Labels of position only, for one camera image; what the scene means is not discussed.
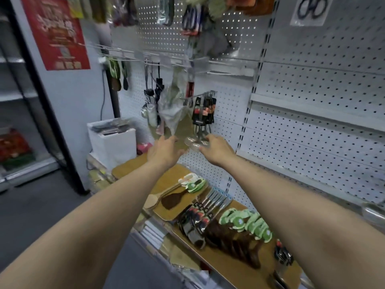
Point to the person's left hand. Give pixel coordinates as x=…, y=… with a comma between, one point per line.
x=164, y=153

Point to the person's right hand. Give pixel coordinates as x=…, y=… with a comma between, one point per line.
x=221, y=151

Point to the green-card spatulas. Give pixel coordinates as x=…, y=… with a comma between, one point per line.
x=173, y=200

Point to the pile of wooden spatulas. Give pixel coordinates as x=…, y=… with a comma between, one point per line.
x=152, y=203

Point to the bundle of carded steel utensils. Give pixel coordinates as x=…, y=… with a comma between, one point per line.
x=282, y=258
x=195, y=219

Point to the row of dark spoons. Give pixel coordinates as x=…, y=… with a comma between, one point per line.
x=234, y=240

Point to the person's right forearm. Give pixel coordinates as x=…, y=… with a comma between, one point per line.
x=315, y=219

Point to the person's left forearm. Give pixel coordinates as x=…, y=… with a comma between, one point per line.
x=84, y=231

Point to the red packet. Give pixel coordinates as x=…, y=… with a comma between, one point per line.
x=144, y=148

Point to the round wooden board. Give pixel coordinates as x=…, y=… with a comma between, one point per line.
x=183, y=129

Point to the silver white folded umbrella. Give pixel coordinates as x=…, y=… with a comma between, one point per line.
x=152, y=115

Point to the clear plastic bag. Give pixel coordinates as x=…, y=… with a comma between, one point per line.
x=173, y=111

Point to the bunch of hanging steel ladles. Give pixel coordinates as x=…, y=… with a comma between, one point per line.
x=204, y=108

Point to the white foam box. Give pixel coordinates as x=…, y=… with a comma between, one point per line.
x=114, y=150

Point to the bundle of packets in plastic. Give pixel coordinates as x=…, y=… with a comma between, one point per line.
x=111, y=126

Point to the black folded umbrella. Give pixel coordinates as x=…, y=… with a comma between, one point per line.
x=158, y=84

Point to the dark rice spoon green card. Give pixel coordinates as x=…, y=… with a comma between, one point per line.
x=115, y=82
x=125, y=82

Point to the red green carton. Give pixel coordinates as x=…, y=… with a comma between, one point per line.
x=15, y=147

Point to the orange brown hanging pack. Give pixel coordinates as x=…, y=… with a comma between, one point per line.
x=252, y=4

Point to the red poster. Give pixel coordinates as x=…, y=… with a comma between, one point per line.
x=57, y=33

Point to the scissors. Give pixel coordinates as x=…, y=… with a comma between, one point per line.
x=312, y=8

